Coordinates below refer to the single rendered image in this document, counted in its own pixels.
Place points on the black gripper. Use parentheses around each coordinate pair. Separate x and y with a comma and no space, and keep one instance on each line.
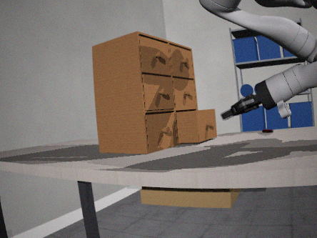
(252,102)

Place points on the small wooden chest of drawers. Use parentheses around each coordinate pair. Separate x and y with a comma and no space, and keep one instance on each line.
(119,94)

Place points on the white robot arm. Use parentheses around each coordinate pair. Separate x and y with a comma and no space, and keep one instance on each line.
(287,34)

